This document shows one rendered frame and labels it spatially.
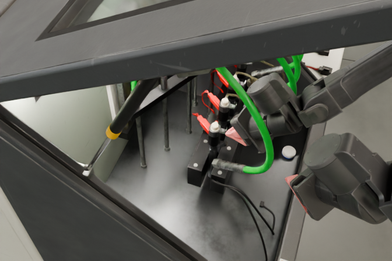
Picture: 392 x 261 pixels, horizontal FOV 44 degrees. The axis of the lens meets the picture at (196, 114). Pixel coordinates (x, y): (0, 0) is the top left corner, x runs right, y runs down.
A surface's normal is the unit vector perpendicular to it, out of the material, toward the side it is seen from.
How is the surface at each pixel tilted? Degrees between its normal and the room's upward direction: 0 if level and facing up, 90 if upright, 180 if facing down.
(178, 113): 0
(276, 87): 66
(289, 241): 0
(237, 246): 0
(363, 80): 61
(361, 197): 46
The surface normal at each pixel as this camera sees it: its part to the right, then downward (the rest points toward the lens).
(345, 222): 0.02, -0.63
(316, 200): 0.30, 0.08
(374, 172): 0.63, -0.34
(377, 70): -0.16, 0.41
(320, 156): -0.67, -0.69
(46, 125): 0.94, 0.27
